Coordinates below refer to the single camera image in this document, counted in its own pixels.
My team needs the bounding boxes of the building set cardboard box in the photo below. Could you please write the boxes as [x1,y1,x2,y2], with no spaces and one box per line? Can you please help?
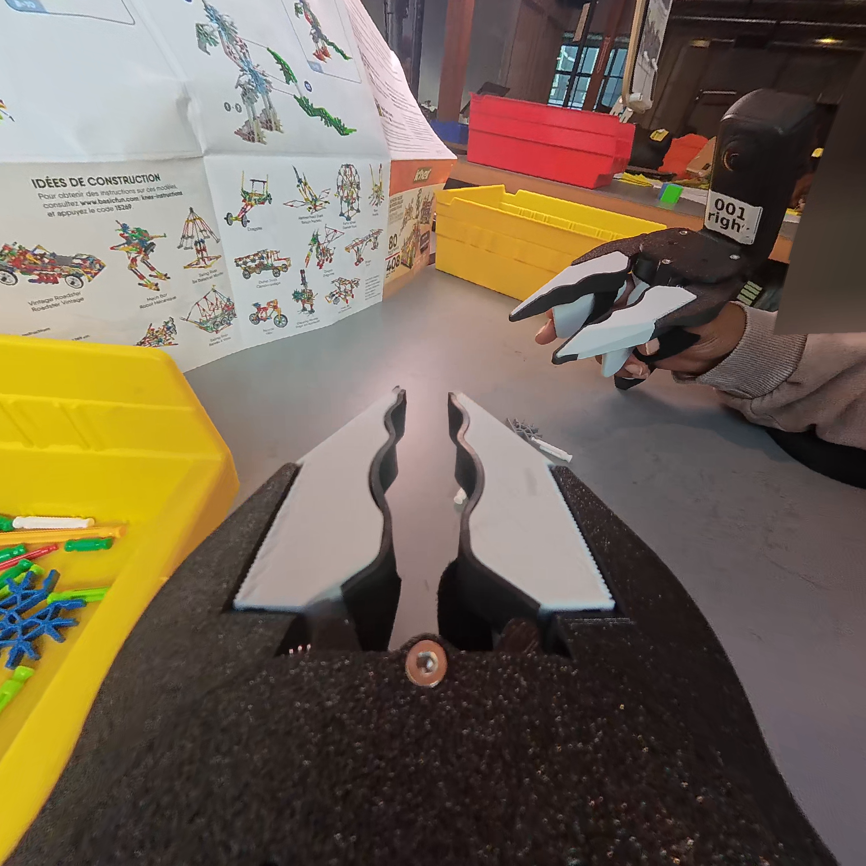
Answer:
[382,159,456,302]

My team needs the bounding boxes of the grey desk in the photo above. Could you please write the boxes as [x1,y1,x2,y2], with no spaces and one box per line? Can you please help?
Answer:
[183,260,866,866]

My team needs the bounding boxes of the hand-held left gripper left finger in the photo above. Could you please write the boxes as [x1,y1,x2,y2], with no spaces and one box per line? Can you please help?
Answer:
[235,387,407,652]

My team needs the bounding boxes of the empty yellow plastic bin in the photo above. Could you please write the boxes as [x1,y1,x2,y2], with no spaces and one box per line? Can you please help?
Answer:
[434,184,667,303]

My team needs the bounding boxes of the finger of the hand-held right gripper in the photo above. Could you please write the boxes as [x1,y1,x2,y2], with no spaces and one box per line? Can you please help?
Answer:
[509,252,633,323]
[551,286,698,367]

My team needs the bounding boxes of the pile of colourful building pieces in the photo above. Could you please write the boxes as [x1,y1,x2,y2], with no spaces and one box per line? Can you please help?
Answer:
[0,514,126,718]

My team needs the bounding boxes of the person's right hand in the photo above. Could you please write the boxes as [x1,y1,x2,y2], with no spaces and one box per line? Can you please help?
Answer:
[534,303,748,390]

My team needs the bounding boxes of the yellow plastic bin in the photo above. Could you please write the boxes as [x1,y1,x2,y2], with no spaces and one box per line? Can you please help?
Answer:
[434,184,667,303]
[0,335,239,860]

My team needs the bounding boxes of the nested red plastic bins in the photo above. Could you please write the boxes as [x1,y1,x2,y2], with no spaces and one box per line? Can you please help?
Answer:
[467,93,637,190]

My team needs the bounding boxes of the folded building instruction booklet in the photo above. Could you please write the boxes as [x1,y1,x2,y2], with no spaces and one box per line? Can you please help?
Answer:
[0,0,457,372]

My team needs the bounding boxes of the black wrist rest pad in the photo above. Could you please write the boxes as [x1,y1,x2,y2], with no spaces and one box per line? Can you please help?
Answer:
[768,426,866,489]

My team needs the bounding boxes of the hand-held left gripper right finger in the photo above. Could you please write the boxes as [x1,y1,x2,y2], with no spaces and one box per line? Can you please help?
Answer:
[438,390,617,654]

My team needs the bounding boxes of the dark paned window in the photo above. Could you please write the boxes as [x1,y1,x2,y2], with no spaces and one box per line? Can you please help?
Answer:
[549,42,631,111]

